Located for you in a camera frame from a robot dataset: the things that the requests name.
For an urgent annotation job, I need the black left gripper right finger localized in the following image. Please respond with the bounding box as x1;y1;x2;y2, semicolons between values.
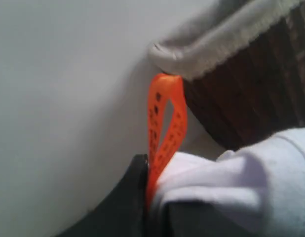
164;201;261;237

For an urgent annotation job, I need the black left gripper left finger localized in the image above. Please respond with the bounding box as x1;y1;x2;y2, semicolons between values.
58;155;148;237

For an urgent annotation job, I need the white t-shirt red lettering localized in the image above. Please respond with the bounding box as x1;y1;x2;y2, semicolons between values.
149;128;305;237

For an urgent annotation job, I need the dark red wicker basket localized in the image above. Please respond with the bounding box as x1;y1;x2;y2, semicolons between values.
185;3;305;150

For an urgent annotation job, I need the grey lace-trimmed basket liner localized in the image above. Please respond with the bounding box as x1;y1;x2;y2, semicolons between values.
148;0;302;81

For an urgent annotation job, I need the orange perforated tag loop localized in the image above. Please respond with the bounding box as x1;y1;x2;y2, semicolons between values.
146;73;188;209

